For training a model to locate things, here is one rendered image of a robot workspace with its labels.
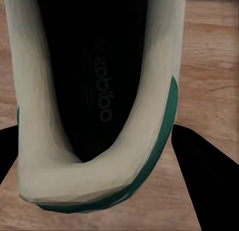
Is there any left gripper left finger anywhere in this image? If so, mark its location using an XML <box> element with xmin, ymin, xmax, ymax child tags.
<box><xmin>0</xmin><ymin>125</ymin><xmax>19</xmax><ymax>184</ymax></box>

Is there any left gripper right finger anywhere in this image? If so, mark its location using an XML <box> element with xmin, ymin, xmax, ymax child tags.
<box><xmin>171</xmin><ymin>124</ymin><xmax>239</xmax><ymax>231</ymax></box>

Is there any gym shoe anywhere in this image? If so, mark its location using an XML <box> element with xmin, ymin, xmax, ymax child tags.
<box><xmin>4</xmin><ymin>0</ymin><xmax>186</xmax><ymax>214</ymax></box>

